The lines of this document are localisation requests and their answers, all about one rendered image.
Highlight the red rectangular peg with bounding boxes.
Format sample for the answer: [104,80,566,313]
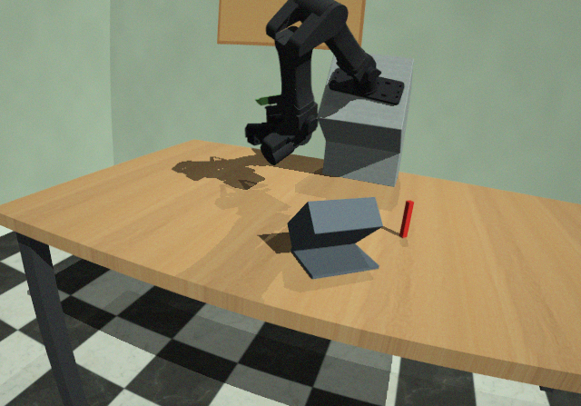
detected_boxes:
[399,201,414,238]

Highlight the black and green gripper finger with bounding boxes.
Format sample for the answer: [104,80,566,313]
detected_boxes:
[255,96,269,105]

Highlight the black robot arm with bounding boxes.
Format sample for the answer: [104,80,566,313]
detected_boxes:
[245,0,405,165]

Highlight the dark grey panel with slot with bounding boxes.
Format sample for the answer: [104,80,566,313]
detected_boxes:
[288,197,383,280]

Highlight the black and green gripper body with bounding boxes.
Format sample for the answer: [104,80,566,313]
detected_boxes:
[265,94,281,117]

